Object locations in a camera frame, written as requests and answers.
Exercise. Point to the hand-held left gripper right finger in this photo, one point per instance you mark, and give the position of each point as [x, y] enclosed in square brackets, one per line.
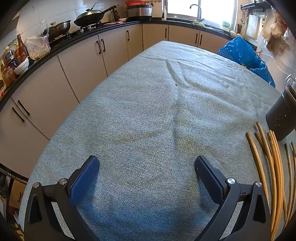
[209, 178]

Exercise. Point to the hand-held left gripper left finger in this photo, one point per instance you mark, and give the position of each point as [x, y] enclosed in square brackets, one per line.
[84, 180]

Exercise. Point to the pile of wooden chopsticks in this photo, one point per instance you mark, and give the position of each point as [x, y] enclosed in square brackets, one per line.
[275, 162]

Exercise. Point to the dark utensils in holder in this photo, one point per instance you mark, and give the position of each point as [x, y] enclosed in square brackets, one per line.
[239, 29]

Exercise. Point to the cardboard box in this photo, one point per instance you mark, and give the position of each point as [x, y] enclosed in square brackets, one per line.
[16, 194]

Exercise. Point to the grey woven tablecloth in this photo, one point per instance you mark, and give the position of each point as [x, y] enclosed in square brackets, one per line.
[150, 115]

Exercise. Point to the beige lower kitchen cabinets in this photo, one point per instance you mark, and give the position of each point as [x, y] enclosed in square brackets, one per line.
[76, 64]

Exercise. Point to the blue plastic bag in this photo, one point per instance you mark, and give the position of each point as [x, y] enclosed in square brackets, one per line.
[240, 54]

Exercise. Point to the brown condiment jar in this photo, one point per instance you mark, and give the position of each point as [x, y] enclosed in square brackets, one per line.
[9, 75]

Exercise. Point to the white ceramic bowl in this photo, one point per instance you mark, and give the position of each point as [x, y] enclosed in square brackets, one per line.
[22, 67]

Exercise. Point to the black kitchen countertop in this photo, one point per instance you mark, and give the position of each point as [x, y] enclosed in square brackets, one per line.
[48, 52]

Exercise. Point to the clear plastic bag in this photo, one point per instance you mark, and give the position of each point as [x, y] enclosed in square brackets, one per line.
[38, 47]

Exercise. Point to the yellow-capped oil bottle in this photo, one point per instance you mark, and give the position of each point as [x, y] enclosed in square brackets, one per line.
[9, 58]

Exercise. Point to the dark sauce bottle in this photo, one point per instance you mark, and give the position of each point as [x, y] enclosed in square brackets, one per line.
[22, 51]

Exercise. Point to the black gas stove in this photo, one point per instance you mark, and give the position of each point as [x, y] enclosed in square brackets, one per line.
[76, 32]

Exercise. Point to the steel kitchen sink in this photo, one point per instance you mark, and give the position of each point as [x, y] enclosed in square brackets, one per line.
[214, 24]

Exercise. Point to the green container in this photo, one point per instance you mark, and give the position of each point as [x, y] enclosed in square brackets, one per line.
[226, 25]

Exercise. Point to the steel pan with glass lid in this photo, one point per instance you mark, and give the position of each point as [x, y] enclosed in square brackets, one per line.
[59, 27]

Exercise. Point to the green vegetables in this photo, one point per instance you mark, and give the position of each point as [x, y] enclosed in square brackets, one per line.
[198, 23]

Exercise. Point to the white hanging cutting board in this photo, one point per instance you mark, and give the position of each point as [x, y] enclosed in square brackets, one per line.
[254, 26]

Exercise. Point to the pink cloth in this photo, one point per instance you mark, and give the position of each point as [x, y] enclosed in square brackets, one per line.
[116, 22]

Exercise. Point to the black wok with lid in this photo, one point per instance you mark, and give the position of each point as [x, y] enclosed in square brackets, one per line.
[90, 17]

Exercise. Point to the hanging plastic bags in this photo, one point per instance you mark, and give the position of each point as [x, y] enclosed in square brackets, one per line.
[275, 27]

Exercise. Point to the chrome kitchen faucet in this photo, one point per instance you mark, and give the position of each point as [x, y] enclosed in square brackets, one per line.
[199, 11]

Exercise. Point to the steel kettle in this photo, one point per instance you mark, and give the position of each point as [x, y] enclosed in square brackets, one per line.
[115, 15]

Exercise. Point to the white plastic bottle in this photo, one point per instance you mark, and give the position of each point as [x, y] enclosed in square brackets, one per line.
[164, 14]

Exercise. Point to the kitchen window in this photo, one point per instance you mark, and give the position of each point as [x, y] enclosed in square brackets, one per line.
[182, 8]

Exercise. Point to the silver rice cooker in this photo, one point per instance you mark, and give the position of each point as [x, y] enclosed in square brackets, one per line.
[138, 12]

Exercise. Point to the red plastic basin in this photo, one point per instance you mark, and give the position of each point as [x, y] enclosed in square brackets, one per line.
[136, 3]

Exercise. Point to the black wall shelf rack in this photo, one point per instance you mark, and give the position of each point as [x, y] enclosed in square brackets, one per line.
[254, 5]

